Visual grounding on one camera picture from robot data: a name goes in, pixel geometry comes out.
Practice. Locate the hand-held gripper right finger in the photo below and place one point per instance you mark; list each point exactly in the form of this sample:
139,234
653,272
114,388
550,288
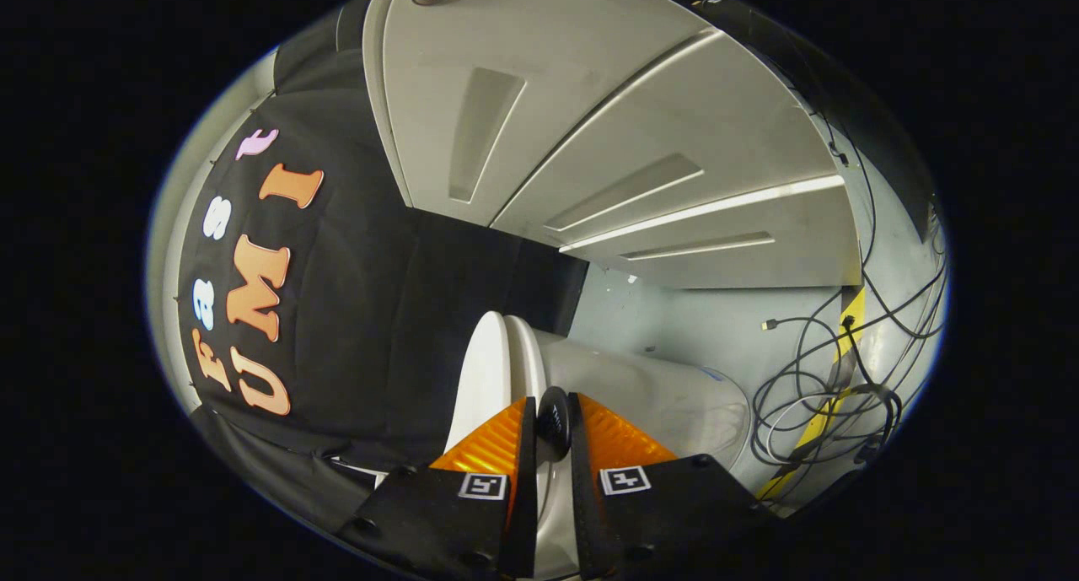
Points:
586,497

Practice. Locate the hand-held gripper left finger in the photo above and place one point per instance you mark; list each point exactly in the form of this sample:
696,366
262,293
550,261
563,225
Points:
523,497

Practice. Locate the white toilet lid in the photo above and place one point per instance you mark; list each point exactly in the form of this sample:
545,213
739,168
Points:
480,370

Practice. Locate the white toilet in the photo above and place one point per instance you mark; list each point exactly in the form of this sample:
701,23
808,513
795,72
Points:
641,387

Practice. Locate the black backdrop cloth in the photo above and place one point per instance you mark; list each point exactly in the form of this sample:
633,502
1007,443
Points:
362,311

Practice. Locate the yellow black floor tape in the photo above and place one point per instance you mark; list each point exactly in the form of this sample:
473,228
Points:
856,298

